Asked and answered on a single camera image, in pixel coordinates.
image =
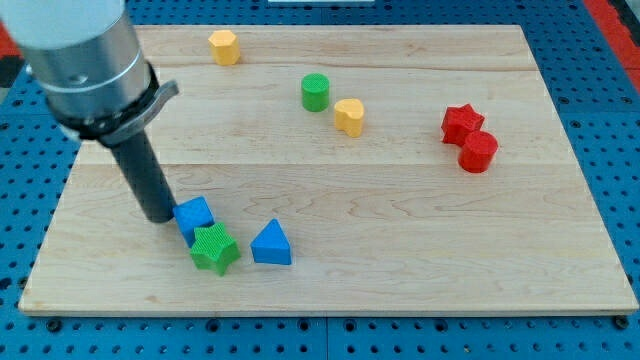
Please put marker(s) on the blue cube block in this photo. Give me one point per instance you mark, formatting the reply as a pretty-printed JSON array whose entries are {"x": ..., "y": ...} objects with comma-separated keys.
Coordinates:
[{"x": 192, "y": 214}]

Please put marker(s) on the green cylinder block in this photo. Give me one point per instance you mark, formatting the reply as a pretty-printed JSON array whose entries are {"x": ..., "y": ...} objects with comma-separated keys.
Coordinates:
[{"x": 315, "y": 92}]

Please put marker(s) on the green star block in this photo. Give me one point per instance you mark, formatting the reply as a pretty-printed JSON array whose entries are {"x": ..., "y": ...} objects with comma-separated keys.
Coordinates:
[{"x": 214, "y": 249}]

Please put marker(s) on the yellow heart block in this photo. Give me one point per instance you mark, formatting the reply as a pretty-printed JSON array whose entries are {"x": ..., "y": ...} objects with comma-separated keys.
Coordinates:
[{"x": 349, "y": 116}]

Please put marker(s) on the yellow hexagon block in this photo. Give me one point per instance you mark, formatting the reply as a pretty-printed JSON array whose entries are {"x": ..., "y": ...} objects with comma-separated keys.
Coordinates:
[{"x": 224, "y": 47}]

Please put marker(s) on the blue triangle block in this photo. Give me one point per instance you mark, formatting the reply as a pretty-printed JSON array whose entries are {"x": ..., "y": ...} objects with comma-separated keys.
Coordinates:
[{"x": 271, "y": 245}]

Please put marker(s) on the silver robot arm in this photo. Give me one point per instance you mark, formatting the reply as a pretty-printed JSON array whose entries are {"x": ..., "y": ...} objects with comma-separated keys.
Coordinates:
[{"x": 98, "y": 84}]

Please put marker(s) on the red star block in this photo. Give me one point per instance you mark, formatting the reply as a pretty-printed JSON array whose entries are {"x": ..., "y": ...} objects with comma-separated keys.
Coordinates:
[{"x": 459, "y": 122}]

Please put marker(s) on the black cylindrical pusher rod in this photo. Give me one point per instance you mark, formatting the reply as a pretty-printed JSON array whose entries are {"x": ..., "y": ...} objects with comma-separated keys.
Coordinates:
[{"x": 141, "y": 169}]

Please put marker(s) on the red cylinder block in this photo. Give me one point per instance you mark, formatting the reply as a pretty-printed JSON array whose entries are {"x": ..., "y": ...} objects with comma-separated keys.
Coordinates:
[{"x": 478, "y": 151}]

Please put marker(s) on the wooden board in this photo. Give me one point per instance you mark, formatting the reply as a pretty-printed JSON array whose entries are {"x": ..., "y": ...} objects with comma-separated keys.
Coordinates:
[{"x": 387, "y": 224}]

